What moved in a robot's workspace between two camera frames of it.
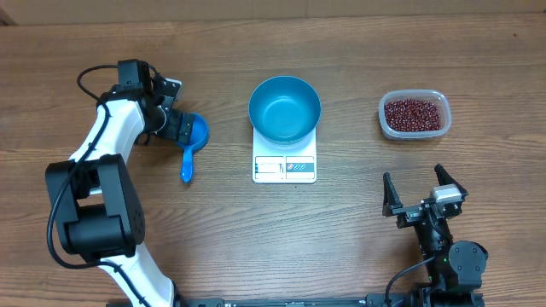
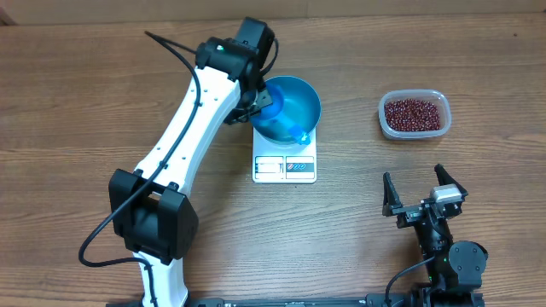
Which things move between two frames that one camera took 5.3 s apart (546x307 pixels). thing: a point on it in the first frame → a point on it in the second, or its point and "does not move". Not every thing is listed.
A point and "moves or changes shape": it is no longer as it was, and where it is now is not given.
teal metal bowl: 285,110 does not move
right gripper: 407,214 does not move
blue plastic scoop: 199,137 moves or changes shape
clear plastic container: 415,113 does not move
